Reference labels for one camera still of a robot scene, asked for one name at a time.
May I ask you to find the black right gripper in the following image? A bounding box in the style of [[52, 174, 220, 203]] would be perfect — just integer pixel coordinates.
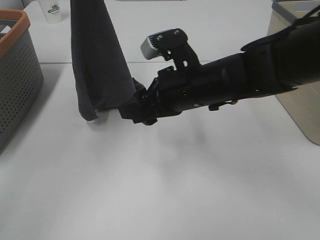
[[118, 65, 200, 126]]

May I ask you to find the dark grey towel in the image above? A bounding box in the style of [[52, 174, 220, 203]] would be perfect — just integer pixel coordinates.
[[70, 0, 136, 121]]

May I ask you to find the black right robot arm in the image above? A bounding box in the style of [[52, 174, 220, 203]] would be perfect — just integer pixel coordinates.
[[119, 16, 320, 126]]

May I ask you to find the grey perforated basket orange rim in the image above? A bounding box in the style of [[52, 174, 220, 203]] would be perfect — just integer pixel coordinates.
[[0, 9, 44, 149]]

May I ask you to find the white paper cup green logo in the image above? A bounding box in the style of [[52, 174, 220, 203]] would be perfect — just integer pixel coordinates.
[[38, 0, 61, 24]]

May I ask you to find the beige storage bin grey rim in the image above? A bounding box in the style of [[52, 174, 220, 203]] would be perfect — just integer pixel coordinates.
[[267, 0, 320, 145]]

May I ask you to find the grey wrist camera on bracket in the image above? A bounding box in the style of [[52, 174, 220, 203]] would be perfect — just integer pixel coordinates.
[[140, 28, 200, 72]]

